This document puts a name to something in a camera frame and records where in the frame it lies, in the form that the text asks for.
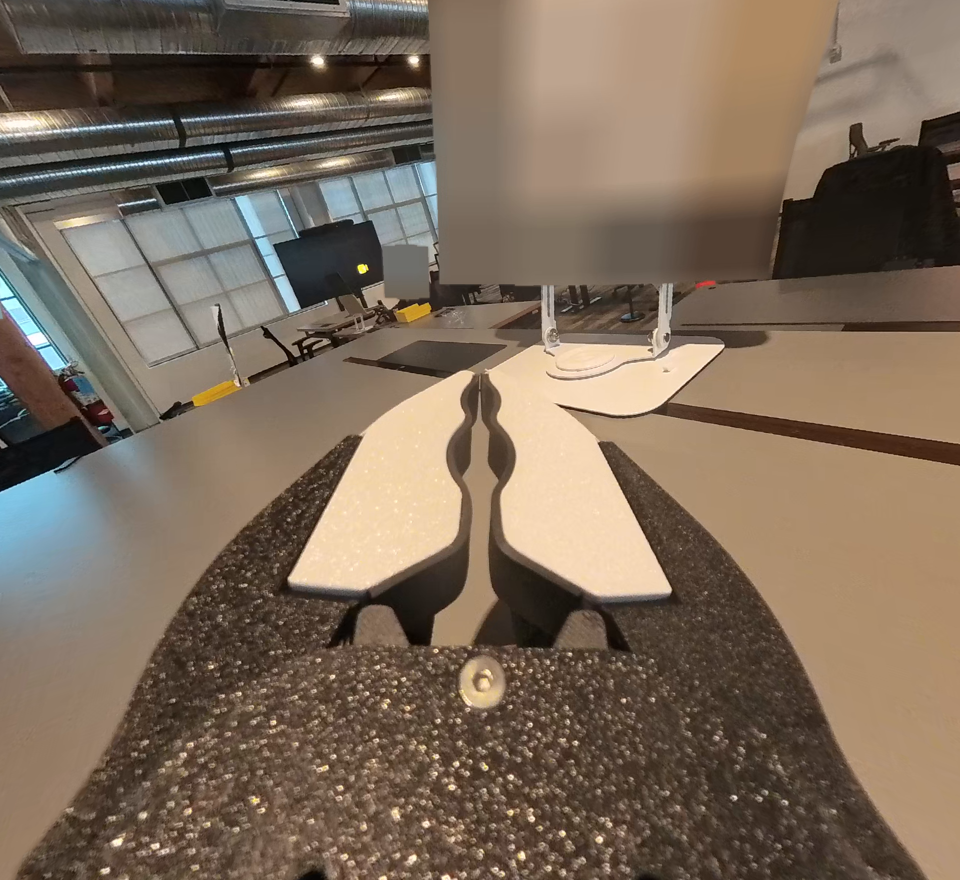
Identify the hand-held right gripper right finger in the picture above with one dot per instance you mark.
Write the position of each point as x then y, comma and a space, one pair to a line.
585, 512

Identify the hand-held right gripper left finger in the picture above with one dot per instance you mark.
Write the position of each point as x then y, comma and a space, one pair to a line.
382, 512

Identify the white document stand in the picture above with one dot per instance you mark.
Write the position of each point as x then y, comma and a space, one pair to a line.
637, 377

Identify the black table panel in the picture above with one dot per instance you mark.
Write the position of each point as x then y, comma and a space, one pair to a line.
435, 355

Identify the small yellow bin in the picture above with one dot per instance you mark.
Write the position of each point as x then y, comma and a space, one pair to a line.
412, 312

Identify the flat yellow bin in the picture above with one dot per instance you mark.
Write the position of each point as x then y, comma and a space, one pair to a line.
214, 394

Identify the black office chair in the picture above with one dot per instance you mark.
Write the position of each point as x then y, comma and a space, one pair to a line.
877, 212

